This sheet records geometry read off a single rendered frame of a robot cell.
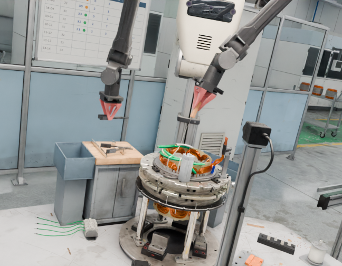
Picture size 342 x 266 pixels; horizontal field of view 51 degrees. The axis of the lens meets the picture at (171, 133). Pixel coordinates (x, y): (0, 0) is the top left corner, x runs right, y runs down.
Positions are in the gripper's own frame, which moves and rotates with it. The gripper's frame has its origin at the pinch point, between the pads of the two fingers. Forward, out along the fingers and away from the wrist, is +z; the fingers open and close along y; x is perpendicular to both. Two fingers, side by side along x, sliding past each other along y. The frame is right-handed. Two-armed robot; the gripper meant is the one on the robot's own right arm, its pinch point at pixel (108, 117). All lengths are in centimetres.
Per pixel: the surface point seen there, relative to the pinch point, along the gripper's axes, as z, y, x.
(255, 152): -16, 79, 1
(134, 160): 13.1, 14.0, 6.8
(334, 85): 53, -599, 999
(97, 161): 12.9, 13.8, -7.7
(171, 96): 29, -178, 138
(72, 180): 21.5, 10.3, -15.4
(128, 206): 33.2, 13.2, 7.6
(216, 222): 39, 26, 44
